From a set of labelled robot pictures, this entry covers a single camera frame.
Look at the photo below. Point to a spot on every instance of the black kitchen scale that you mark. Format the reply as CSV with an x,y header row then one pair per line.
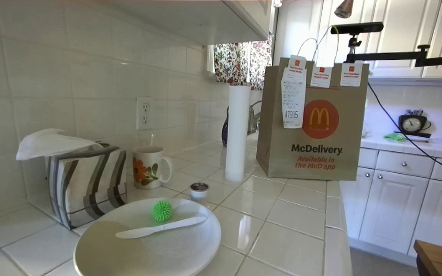
x,y
413,122

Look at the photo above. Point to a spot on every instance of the floral window curtain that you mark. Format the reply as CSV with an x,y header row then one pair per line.
x,y
241,63

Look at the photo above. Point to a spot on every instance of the brown McDelivery paper bag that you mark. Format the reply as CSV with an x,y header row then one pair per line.
x,y
293,153

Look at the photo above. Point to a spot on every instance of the white plastic knife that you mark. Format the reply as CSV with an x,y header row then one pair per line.
x,y
160,228

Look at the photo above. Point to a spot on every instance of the floral ceramic mug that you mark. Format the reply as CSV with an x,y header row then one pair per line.
x,y
150,167

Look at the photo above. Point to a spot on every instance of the wall power outlet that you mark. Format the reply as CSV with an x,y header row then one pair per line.
x,y
143,113

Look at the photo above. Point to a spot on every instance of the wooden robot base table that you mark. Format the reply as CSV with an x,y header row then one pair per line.
x,y
428,257

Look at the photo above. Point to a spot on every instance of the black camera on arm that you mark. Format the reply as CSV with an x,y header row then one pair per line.
x,y
397,41

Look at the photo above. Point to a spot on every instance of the white plate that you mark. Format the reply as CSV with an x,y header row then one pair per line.
x,y
126,240

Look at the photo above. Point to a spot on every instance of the white lower cabinet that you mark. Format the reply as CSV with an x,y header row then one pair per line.
x,y
394,199

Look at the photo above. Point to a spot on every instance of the green spiky ball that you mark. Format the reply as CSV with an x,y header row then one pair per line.
x,y
161,210

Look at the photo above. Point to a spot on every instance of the white upper cabinets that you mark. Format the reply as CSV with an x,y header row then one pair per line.
x,y
305,27

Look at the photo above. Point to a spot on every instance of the white paper towel roll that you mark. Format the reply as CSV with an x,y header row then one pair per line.
x,y
236,132

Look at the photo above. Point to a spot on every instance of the white receipt stickers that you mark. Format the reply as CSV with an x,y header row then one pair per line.
x,y
322,99

